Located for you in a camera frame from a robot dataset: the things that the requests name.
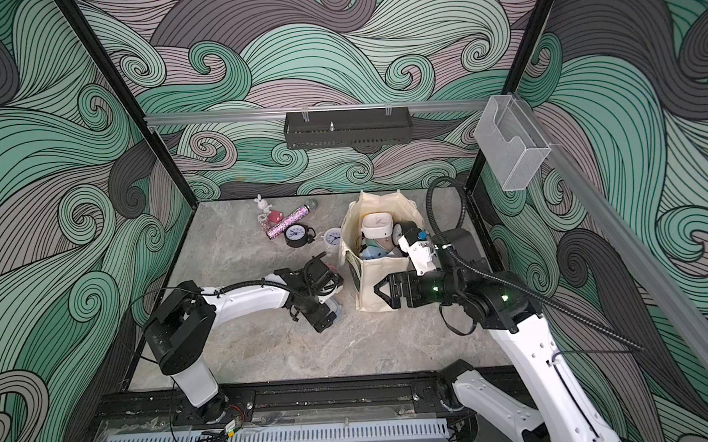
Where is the small black twin-bell clock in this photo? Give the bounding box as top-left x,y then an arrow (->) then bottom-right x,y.
284,223 -> 317,249

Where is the black twin-bell alarm clock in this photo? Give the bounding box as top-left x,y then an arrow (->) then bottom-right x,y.
392,220 -> 417,247

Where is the white bunny figurine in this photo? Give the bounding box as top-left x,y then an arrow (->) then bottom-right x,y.
254,194 -> 273,223

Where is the white square alarm clock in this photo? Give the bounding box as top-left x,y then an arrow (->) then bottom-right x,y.
360,211 -> 394,240

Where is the aluminium right rail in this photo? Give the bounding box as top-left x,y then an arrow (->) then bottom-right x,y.
512,84 -> 708,435

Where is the clear plastic wall holder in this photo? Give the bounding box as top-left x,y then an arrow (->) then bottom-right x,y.
473,94 -> 550,192

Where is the white slotted cable duct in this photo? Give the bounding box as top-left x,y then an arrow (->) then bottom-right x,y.
105,418 -> 449,442

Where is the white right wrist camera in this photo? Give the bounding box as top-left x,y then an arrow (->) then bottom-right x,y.
398,228 -> 439,277

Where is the aluminium rail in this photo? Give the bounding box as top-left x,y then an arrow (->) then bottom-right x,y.
512,84 -> 708,435
144,98 -> 489,127

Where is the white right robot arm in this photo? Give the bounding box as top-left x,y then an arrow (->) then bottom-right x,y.
373,222 -> 630,442

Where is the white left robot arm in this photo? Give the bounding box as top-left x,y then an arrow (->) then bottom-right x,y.
143,255 -> 343,414

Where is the blue square alarm clock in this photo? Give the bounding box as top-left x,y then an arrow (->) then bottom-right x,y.
359,239 -> 395,261

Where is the aluminium back rail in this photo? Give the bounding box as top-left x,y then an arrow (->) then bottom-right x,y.
144,98 -> 489,127

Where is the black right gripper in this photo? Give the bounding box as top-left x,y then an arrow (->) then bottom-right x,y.
375,263 -> 466,308

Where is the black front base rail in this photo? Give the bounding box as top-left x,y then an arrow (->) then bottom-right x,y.
96,371 -> 460,420

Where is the black perforated wall shelf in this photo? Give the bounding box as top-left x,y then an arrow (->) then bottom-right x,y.
283,107 -> 413,152

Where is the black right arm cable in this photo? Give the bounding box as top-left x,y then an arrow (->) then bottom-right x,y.
424,165 -> 644,362

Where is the light blue square clock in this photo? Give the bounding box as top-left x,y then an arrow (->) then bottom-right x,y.
324,297 -> 343,326

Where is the cream floral canvas bag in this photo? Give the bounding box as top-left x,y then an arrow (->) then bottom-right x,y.
339,191 -> 424,313

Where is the small white round clock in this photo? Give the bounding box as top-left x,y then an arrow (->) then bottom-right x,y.
323,227 -> 342,250

